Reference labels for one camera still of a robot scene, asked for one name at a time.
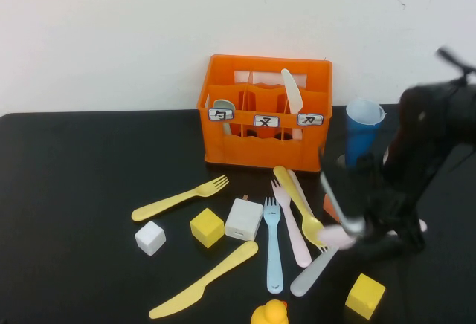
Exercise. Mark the grey plastic fork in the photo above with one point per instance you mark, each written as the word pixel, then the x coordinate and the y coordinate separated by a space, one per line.
pixel 308 277

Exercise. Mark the yellow plastic spoon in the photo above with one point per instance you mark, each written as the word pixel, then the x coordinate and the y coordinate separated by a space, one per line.
pixel 312 227

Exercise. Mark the yellow plastic fork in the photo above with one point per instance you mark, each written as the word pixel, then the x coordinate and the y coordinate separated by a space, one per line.
pixel 167 203

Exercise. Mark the blue cone cup clear base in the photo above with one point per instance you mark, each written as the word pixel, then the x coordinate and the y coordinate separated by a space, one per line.
pixel 359 131

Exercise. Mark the grey plastic spoon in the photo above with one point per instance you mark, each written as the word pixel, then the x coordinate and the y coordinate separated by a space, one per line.
pixel 222 104

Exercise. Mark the orange foam cube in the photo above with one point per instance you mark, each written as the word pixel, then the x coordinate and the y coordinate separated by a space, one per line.
pixel 329 209

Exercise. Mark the paper label marked fork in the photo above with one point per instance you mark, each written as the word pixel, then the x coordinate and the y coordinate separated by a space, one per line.
pixel 266 121

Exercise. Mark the pink plastic fork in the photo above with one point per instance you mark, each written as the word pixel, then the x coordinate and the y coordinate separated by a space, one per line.
pixel 294 235

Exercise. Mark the paper label marked knife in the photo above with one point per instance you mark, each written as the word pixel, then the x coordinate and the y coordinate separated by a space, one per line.
pixel 309 120

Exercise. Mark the yellow plastic knife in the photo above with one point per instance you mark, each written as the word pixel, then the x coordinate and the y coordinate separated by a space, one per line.
pixel 208 283

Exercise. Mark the orange plastic cutlery holder crate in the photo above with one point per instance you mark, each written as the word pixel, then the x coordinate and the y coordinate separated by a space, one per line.
pixel 260 153

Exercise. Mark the blue plastic fork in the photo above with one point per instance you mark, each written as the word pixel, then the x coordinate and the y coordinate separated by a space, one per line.
pixel 274 257

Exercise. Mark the paper label marked spoon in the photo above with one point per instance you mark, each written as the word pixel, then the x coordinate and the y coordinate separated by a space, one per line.
pixel 220 114

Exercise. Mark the yellow rubber duck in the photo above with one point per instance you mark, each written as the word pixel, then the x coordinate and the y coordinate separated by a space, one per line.
pixel 269 313

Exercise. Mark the white plastic knife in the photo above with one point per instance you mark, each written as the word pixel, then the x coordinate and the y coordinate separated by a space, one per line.
pixel 292 90

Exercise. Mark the white charger adapter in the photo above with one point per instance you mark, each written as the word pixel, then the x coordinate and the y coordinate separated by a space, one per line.
pixel 243 220

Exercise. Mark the pink plastic spoon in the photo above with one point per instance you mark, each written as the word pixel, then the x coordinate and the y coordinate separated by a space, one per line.
pixel 336 236

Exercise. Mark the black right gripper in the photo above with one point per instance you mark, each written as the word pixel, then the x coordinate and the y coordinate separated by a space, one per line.
pixel 394 209

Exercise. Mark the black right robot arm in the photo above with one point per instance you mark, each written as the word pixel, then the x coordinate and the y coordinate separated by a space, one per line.
pixel 427 123

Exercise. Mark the white foam cube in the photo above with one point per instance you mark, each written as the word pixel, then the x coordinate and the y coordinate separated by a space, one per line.
pixel 150 238

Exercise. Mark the yellow foam cube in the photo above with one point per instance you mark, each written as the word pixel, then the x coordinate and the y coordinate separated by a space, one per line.
pixel 206 227
pixel 364 296

